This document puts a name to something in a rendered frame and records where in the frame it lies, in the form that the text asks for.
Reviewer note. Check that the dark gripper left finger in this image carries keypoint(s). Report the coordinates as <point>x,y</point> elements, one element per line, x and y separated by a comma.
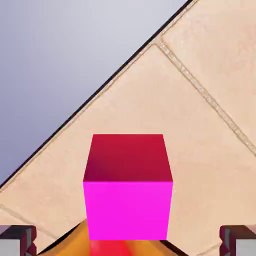
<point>14,240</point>

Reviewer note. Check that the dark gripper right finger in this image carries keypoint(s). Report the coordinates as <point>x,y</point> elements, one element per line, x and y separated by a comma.
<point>240,240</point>

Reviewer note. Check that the small magenta cube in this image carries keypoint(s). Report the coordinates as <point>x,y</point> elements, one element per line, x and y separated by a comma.
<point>128,208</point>

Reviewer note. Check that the large orange box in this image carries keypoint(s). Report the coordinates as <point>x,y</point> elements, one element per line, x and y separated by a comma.
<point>76,244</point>

